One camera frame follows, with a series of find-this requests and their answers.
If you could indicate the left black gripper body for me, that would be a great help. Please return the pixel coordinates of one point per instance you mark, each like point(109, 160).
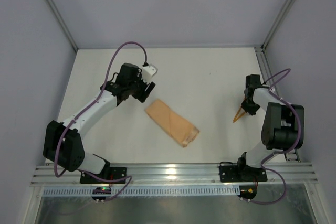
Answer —
point(143, 92)

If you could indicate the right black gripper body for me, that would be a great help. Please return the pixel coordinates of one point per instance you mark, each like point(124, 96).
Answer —
point(249, 106)

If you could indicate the orange plastic knife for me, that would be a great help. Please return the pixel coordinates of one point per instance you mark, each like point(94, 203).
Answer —
point(240, 109)

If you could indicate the peach satin napkin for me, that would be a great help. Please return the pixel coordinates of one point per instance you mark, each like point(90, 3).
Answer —
point(178, 128)

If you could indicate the orange plastic fork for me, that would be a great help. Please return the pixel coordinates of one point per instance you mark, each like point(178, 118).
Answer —
point(238, 116)

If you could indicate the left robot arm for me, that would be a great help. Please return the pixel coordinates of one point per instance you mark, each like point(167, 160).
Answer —
point(63, 140)

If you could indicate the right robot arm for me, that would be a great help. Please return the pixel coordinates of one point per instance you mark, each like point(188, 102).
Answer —
point(257, 156)

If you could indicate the left controller board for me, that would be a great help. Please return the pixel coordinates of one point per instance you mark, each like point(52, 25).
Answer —
point(101, 194)

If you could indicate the controller board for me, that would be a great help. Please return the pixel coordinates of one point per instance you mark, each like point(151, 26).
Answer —
point(101, 194)
point(247, 193)

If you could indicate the right controller board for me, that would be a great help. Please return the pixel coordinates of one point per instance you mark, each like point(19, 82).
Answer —
point(247, 193)

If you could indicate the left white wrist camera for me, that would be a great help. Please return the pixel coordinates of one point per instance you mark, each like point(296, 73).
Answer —
point(148, 72)

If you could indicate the right aluminium side rail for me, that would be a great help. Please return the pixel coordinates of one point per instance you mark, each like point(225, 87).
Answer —
point(283, 127)

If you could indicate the right aluminium corner post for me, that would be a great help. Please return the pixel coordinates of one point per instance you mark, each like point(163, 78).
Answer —
point(284, 10)

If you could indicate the aluminium corner post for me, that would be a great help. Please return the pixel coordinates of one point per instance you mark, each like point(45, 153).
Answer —
point(284, 10)
point(61, 23)

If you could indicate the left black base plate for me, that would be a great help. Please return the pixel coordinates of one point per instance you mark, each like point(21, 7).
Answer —
point(108, 173)

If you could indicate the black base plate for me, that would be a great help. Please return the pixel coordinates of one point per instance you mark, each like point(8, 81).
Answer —
point(233, 173)
point(108, 173)

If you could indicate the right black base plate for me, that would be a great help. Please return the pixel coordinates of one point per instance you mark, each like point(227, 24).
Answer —
point(233, 173)

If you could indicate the slotted grey cable duct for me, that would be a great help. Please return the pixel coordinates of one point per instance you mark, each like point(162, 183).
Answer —
point(147, 191)

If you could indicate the left aluminium corner post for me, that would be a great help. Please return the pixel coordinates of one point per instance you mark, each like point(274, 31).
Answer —
point(61, 23)

